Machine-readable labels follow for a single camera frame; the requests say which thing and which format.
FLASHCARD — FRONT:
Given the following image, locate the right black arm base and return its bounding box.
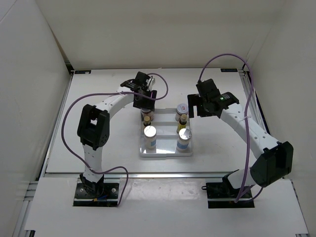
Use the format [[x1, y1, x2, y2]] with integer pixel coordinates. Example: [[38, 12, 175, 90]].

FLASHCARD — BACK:
[[201, 172, 255, 209]]

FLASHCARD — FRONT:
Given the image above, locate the small yellow-label bottle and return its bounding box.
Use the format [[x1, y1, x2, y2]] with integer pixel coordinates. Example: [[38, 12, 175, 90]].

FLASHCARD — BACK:
[[176, 114, 188, 133], [143, 116, 151, 128]]

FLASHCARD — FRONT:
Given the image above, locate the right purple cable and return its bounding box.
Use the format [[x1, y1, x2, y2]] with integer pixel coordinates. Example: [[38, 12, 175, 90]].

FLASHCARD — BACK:
[[197, 53, 264, 203]]

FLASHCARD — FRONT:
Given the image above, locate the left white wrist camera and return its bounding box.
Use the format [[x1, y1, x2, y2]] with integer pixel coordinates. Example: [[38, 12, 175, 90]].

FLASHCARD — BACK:
[[147, 76, 156, 90]]

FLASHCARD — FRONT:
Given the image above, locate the white silver-cap bottle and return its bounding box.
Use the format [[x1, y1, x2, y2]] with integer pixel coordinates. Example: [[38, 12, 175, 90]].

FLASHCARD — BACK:
[[144, 125, 157, 149], [176, 128, 192, 151]]

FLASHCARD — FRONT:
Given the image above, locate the left blue corner label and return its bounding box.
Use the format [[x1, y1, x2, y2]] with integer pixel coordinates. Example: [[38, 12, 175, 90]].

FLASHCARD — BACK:
[[74, 70, 91, 75]]

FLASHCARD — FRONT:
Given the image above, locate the right blue corner label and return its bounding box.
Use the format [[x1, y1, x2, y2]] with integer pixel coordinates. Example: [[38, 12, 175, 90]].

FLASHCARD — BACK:
[[220, 68, 238, 73]]

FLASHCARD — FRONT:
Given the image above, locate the red-lid spice jar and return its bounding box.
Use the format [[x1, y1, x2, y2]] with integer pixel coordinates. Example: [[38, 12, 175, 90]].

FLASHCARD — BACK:
[[141, 109, 154, 121], [175, 103, 189, 121]]

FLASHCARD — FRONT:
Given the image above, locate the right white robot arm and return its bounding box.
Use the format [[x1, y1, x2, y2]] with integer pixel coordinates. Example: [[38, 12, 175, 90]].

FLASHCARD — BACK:
[[187, 79, 294, 198]]

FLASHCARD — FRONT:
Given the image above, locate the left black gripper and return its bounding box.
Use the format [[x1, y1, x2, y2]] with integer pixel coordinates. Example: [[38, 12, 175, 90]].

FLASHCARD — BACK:
[[133, 88, 157, 111]]

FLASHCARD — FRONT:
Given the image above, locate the purple cable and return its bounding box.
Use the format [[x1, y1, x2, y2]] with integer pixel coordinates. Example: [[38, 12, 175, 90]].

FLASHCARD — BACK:
[[197, 53, 264, 203], [60, 73, 170, 207]]

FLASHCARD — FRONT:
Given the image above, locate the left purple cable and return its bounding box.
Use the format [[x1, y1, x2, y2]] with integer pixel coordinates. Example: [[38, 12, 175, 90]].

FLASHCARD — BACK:
[[60, 73, 170, 207]]

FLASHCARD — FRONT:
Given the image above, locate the white three-compartment tray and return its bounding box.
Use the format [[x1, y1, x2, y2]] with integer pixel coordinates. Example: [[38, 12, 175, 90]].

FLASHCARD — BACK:
[[139, 108, 193, 159]]

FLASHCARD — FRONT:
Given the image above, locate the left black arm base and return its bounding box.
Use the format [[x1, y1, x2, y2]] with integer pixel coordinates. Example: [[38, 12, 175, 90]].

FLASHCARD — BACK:
[[73, 179, 120, 207]]

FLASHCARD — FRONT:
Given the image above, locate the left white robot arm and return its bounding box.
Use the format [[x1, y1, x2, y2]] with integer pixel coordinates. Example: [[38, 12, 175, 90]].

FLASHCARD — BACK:
[[77, 72, 157, 198]]

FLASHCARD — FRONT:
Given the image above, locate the blue corner label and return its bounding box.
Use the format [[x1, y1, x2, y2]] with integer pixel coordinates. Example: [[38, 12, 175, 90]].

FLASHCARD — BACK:
[[74, 70, 91, 75], [220, 68, 238, 73]]

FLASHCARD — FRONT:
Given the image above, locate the aluminium front rail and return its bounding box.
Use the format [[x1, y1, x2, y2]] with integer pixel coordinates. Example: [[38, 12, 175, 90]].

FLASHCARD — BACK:
[[41, 172, 228, 179]]

